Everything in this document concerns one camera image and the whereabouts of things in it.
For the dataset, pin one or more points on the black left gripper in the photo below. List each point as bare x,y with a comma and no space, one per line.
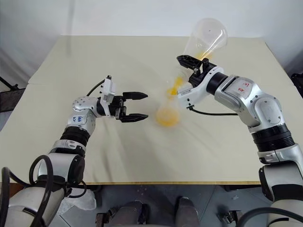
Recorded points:
118,106

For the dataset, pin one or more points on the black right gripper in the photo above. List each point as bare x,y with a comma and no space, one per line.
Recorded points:
196,76

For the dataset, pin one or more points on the clear flask with orange liquid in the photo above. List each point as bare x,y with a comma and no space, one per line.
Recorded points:
206,35

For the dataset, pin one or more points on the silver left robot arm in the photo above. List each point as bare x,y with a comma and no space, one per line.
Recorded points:
81,104

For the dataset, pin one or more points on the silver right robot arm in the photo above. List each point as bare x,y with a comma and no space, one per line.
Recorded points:
260,106

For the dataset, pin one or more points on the clear plastic bag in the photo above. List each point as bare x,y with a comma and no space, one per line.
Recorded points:
87,201

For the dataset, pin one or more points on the dark rounded shape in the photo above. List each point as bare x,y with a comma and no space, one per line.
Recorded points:
189,211
132,212

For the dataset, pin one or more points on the dark object beside table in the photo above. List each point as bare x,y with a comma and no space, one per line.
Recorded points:
297,85

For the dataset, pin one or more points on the black metal stand bar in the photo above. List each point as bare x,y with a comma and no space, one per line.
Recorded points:
9,84

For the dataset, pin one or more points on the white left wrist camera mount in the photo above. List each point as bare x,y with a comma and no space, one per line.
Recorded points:
107,92

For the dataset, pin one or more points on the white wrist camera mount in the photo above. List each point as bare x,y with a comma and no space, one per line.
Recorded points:
107,92
189,94

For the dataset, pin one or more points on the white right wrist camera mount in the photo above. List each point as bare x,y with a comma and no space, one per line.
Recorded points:
189,94

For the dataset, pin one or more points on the brown metal bracket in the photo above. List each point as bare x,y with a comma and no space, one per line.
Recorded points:
103,217
230,217

